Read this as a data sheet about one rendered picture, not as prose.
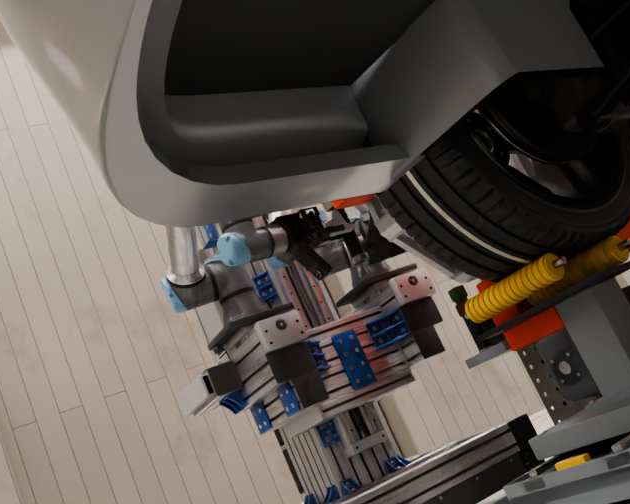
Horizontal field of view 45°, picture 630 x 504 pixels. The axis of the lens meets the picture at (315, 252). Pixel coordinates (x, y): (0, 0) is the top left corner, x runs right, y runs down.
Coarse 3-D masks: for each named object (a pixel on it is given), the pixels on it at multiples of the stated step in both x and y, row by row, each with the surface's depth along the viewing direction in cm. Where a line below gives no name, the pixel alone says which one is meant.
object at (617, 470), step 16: (592, 448) 150; (608, 448) 152; (624, 448) 128; (544, 464) 144; (560, 464) 137; (576, 464) 134; (592, 464) 131; (608, 464) 129; (624, 464) 126; (528, 480) 143; (544, 480) 140; (560, 480) 137; (576, 480) 134; (592, 480) 132; (608, 480) 129; (624, 480) 127; (512, 496) 147; (528, 496) 144; (544, 496) 141; (560, 496) 138; (576, 496) 135; (592, 496) 132; (608, 496) 130; (624, 496) 127
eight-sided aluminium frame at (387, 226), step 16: (512, 160) 199; (528, 160) 195; (528, 176) 192; (368, 208) 167; (384, 208) 163; (384, 224) 164; (400, 240) 165; (416, 256) 168; (432, 256) 168; (448, 272) 169
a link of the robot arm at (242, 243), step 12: (228, 228) 169; (240, 228) 169; (252, 228) 170; (264, 228) 173; (228, 240) 167; (240, 240) 167; (252, 240) 169; (264, 240) 170; (228, 252) 167; (240, 252) 166; (252, 252) 168; (264, 252) 171; (228, 264) 168; (240, 264) 170
